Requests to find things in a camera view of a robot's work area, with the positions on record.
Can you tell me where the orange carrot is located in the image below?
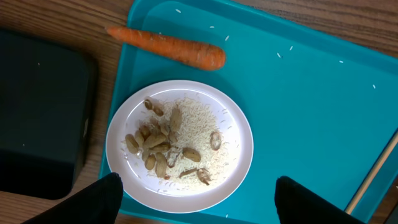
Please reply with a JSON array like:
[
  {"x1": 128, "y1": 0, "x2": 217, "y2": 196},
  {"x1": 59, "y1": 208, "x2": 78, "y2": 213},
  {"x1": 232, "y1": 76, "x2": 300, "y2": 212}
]
[{"x1": 106, "y1": 27, "x2": 226, "y2": 71}]

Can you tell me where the peanut shells and rice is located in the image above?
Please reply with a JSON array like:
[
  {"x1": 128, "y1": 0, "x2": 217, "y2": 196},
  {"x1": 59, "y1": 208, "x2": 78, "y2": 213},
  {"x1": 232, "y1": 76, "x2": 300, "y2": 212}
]
[{"x1": 121, "y1": 98, "x2": 236, "y2": 191}]

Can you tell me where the white plate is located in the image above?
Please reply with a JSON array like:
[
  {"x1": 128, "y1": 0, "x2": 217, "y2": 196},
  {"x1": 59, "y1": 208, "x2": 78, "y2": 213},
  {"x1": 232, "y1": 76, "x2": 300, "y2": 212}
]
[{"x1": 105, "y1": 80, "x2": 254, "y2": 213}]

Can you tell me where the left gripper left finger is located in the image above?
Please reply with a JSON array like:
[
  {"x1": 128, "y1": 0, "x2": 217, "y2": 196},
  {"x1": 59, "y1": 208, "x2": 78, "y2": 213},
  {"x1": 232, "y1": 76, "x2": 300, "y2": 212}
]
[{"x1": 23, "y1": 172, "x2": 123, "y2": 224}]

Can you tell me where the wooden chopstick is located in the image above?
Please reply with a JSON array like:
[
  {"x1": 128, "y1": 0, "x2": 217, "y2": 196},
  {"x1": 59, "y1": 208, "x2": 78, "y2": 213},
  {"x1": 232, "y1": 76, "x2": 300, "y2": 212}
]
[{"x1": 345, "y1": 131, "x2": 397, "y2": 215}]

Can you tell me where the black plastic tray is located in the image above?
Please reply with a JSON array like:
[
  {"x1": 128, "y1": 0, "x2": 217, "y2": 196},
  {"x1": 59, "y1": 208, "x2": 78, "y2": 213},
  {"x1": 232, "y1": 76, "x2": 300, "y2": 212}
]
[{"x1": 1, "y1": 29, "x2": 98, "y2": 200}]

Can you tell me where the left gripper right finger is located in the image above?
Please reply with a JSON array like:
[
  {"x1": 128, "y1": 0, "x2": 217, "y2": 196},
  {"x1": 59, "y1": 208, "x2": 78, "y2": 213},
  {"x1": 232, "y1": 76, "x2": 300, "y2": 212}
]
[{"x1": 274, "y1": 176, "x2": 363, "y2": 224}]

